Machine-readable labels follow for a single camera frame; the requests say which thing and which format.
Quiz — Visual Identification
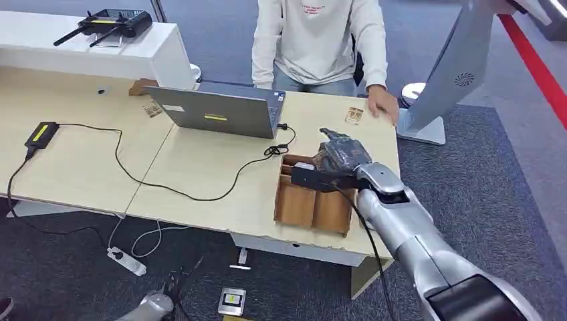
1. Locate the person's left hand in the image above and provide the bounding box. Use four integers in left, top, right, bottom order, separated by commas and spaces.
366, 84, 400, 126

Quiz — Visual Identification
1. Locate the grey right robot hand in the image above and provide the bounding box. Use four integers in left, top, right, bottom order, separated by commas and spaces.
312, 127, 374, 177

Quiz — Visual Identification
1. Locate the white round base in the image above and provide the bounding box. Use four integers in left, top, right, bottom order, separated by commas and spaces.
401, 82, 427, 108

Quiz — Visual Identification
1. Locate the wooden compartment box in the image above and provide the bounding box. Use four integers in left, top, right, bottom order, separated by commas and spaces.
273, 153, 357, 238

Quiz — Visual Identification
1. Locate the grey standing monitor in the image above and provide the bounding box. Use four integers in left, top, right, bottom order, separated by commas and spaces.
396, 0, 495, 146

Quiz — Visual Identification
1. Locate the person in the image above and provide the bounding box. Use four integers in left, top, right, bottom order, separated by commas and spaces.
251, 0, 400, 126

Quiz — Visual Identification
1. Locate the grey laptop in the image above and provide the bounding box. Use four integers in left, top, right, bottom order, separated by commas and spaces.
143, 80, 286, 140

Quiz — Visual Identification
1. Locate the small square floor device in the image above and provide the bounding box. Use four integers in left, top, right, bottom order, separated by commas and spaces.
217, 287, 247, 317

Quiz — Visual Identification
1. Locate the brown wooden block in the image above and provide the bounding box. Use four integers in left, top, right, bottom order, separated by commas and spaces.
128, 78, 159, 97

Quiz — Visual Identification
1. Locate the white power strip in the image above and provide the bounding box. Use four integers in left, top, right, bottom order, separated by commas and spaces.
106, 246, 148, 278

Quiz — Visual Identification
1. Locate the black remote controller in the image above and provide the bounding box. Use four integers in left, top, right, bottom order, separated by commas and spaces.
52, 9, 153, 48

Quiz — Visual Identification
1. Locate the white counter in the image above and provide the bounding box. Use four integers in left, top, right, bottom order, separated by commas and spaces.
0, 10, 197, 91

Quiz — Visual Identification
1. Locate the black power adapter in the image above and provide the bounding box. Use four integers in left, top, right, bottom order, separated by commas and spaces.
24, 122, 60, 150

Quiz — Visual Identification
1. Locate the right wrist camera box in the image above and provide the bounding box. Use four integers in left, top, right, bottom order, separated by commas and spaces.
290, 162, 358, 193

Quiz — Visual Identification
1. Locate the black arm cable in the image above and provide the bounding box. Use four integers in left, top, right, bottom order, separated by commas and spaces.
332, 183, 396, 321

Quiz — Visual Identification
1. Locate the black laptop power cable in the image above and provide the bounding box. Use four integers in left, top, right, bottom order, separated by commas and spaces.
56, 122, 297, 203

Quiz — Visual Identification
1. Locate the white cable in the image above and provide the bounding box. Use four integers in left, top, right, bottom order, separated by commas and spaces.
107, 215, 191, 259

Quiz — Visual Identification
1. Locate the black mains cable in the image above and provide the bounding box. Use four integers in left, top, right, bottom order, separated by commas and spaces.
6, 147, 111, 249

